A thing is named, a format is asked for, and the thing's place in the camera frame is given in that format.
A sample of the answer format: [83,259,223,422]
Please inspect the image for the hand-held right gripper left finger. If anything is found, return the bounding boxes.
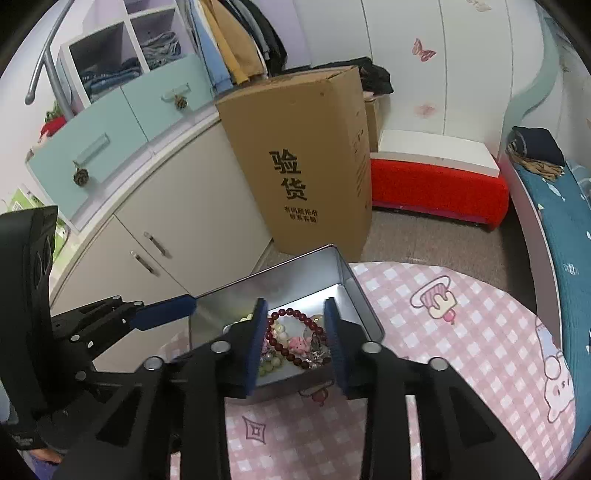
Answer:
[53,298,269,480]

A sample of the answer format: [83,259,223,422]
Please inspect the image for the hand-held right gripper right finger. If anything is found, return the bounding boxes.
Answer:
[323,298,541,480]

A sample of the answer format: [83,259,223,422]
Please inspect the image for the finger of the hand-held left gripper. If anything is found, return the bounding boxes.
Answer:
[51,295,195,345]

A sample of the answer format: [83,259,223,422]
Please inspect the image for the pale green bead bracelet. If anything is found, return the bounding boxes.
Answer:
[224,314,288,376]

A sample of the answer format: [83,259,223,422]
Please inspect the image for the dark red bead bracelet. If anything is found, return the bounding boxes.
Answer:
[265,307,332,370]

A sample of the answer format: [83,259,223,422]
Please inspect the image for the silver metal tin box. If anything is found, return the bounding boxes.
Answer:
[189,244,385,391]

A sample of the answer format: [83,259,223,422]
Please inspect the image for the green box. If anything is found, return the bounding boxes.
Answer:
[9,186,70,259]

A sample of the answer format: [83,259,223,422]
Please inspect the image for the beige cabinet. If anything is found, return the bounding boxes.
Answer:
[48,108,273,315]

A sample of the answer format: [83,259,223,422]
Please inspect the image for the pink checked tablecloth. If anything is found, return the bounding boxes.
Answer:
[154,261,578,480]

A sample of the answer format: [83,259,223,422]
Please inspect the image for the large teal drawer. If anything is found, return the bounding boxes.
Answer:
[25,104,153,232]

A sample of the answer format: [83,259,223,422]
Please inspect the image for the red cloth item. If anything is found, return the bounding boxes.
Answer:
[39,115,68,139]

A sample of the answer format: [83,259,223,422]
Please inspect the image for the red bench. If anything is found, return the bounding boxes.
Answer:
[369,157,509,230]

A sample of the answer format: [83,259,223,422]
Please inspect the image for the large brown cardboard box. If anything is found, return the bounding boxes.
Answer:
[215,65,374,263]

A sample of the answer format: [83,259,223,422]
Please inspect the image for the small teal drawer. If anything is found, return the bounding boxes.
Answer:
[119,53,215,141]

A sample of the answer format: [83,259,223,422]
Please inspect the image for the white bench top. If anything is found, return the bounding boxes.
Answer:
[376,129,502,179]

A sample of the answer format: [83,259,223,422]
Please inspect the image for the small brown cardboard box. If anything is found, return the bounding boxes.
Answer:
[364,97,382,154]

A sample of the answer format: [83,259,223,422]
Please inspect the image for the blue printed bed sheet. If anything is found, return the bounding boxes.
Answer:
[510,157,591,467]

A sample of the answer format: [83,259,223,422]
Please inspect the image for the folded blue jeans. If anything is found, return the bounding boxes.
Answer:
[81,58,141,101]

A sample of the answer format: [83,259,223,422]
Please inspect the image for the curved metal pole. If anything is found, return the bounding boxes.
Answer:
[25,0,75,121]

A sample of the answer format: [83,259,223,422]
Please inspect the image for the folded striped clothes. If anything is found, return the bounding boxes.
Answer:
[139,31,181,70]

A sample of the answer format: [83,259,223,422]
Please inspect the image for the light blue hanging garment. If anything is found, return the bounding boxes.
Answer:
[189,0,234,93]

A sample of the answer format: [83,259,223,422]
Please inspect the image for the tan fringed cloth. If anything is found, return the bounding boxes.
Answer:
[505,141,567,182]

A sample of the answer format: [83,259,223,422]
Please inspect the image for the black clothes pile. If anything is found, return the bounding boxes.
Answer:
[358,58,394,97]

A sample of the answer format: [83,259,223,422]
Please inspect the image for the tan hanging jacket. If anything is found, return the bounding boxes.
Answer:
[201,0,269,86]

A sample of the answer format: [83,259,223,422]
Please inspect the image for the white cubby shelf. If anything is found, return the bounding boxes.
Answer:
[58,0,195,109]

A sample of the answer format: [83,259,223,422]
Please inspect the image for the white wardrobe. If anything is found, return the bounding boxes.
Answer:
[291,0,555,148]

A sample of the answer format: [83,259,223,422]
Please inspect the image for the dark hanging garments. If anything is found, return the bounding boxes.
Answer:
[222,0,288,77]

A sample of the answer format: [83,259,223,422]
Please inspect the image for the pale teal bed headboard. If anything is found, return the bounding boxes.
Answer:
[499,18,591,160]

